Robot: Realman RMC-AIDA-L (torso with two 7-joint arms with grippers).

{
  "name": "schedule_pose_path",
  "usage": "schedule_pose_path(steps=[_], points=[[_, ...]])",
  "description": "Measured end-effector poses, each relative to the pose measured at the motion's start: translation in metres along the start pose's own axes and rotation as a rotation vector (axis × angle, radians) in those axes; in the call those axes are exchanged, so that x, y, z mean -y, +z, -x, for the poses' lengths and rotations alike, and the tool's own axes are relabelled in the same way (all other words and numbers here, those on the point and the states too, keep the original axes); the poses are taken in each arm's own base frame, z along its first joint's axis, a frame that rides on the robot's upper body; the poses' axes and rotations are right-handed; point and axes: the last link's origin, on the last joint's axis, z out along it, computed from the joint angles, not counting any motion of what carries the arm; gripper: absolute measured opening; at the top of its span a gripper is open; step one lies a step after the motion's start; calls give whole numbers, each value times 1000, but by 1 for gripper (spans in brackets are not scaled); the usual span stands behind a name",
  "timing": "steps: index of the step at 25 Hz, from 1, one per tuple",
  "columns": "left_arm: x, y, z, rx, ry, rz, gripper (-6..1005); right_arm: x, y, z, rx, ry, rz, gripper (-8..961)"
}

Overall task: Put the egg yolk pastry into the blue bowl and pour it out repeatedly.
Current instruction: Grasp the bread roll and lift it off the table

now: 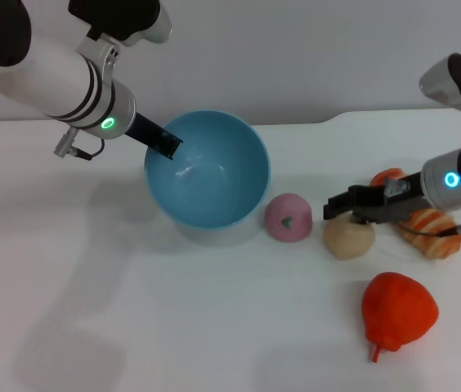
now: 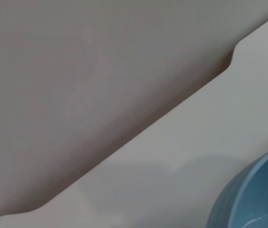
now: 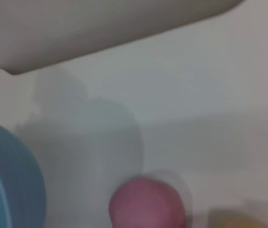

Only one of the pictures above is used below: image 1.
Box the left arm connector cable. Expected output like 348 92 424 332
53 127 105 161

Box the blue bowl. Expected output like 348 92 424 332
143 109 272 232

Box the red bell pepper toy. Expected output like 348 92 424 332
361 272 440 363

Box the pink peach bun toy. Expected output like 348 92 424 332
264 192 314 244

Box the beige egg yolk pastry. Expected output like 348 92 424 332
322 215 377 261

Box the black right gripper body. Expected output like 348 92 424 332
347 171 431 226

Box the striped sausage bread toy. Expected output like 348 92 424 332
369 166 461 259

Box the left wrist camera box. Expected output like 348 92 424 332
68 0 173 47

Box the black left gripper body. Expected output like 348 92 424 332
126 113 164 150

